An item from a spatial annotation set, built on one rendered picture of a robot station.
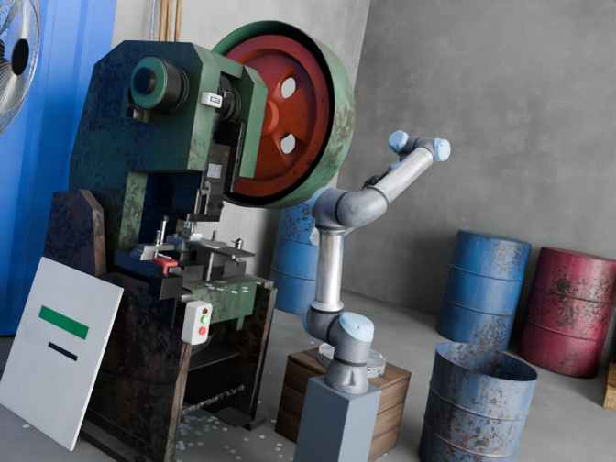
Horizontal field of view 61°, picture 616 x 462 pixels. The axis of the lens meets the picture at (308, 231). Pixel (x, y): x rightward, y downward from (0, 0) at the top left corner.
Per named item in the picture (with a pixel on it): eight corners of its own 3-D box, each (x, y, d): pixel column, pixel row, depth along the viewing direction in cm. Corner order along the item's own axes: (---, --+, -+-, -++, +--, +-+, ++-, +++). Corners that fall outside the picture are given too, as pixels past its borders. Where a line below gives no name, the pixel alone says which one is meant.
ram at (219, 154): (227, 217, 210) (239, 144, 207) (202, 216, 197) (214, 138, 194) (196, 209, 219) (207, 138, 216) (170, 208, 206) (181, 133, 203)
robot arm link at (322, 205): (327, 352, 176) (338, 192, 163) (298, 336, 186) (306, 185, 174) (352, 343, 184) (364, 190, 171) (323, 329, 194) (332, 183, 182)
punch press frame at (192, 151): (244, 390, 224) (298, 74, 209) (169, 423, 187) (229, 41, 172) (122, 334, 264) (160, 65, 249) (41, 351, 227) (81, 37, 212)
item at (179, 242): (207, 250, 216) (209, 239, 215) (181, 251, 203) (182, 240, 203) (192, 245, 220) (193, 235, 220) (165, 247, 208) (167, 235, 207)
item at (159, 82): (270, 138, 230) (278, 98, 228) (155, 109, 173) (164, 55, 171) (239, 133, 239) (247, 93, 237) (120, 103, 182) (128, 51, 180)
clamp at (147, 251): (174, 258, 204) (179, 232, 202) (140, 260, 189) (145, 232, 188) (164, 254, 207) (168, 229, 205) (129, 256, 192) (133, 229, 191)
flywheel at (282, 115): (216, 187, 273) (336, 211, 236) (189, 184, 256) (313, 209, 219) (236, 47, 266) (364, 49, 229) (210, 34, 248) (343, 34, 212)
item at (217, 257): (250, 286, 204) (257, 252, 202) (227, 290, 192) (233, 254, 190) (203, 270, 216) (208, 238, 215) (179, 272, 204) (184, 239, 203)
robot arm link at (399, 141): (415, 129, 183) (430, 145, 191) (390, 127, 191) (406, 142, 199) (407, 149, 182) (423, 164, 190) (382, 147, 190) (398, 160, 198)
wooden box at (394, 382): (396, 446, 232) (412, 372, 228) (348, 476, 202) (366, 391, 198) (325, 409, 256) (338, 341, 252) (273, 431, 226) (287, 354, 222)
